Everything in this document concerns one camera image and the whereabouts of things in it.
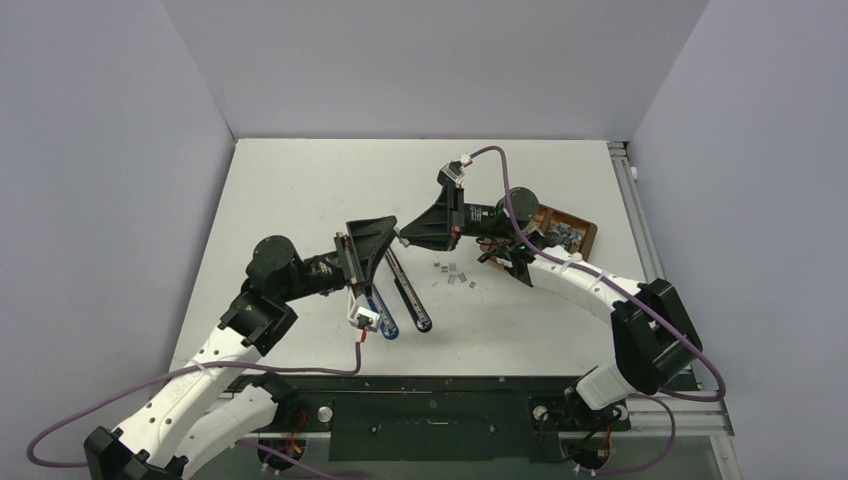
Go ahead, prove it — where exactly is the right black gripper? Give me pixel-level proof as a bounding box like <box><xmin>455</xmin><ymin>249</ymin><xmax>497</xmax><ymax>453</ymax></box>
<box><xmin>399</xmin><ymin>184</ymin><xmax>515</xmax><ymax>252</ymax></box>

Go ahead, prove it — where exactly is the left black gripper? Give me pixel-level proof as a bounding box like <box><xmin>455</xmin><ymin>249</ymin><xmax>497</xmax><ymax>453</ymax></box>
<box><xmin>279</xmin><ymin>216</ymin><xmax>396</xmax><ymax>302</ymax></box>

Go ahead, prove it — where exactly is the black stapler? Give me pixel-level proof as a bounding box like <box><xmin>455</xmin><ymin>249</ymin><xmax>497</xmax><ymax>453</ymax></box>
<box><xmin>385</xmin><ymin>248</ymin><xmax>433</xmax><ymax>333</ymax></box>

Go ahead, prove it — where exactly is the brown plastic tray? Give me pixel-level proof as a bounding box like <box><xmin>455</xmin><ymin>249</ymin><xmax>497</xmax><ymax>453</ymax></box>
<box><xmin>477</xmin><ymin>204</ymin><xmax>598</xmax><ymax>263</ymax></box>

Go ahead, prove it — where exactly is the blue stapler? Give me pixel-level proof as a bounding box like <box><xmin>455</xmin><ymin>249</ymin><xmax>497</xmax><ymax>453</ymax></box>
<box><xmin>368</xmin><ymin>285</ymin><xmax>399</xmax><ymax>340</ymax></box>

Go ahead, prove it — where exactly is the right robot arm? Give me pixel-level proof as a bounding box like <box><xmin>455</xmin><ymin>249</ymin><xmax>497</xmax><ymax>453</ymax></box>
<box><xmin>400</xmin><ymin>185</ymin><xmax>702</xmax><ymax>428</ymax></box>

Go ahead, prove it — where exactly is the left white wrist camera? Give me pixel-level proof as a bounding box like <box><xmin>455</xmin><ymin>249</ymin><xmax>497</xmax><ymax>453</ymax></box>
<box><xmin>348</xmin><ymin>306</ymin><xmax>382</xmax><ymax>332</ymax></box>

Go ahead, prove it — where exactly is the aluminium side rail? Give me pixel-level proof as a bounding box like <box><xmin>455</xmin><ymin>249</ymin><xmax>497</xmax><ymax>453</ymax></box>
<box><xmin>607</xmin><ymin>141</ymin><xmax>665</xmax><ymax>280</ymax></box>

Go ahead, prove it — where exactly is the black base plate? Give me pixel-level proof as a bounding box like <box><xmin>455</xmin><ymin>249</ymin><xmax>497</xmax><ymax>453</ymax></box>
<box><xmin>233</xmin><ymin>374</ymin><xmax>632</xmax><ymax>464</ymax></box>

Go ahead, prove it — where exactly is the aluminium front rail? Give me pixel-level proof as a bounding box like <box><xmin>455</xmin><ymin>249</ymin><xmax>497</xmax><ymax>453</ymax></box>
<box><xmin>137</xmin><ymin>390</ymin><xmax>735</xmax><ymax>440</ymax></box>

